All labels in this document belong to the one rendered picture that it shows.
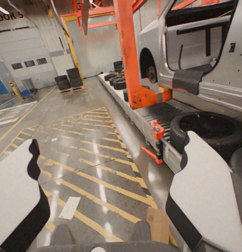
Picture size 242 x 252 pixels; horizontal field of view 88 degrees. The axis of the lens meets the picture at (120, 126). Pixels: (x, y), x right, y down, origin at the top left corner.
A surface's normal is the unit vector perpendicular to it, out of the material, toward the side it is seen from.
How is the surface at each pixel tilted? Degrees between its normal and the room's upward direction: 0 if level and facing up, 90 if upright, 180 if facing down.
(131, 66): 90
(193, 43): 87
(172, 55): 87
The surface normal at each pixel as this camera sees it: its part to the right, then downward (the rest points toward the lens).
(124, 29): 0.25, 0.44
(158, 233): -0.18, -0.85
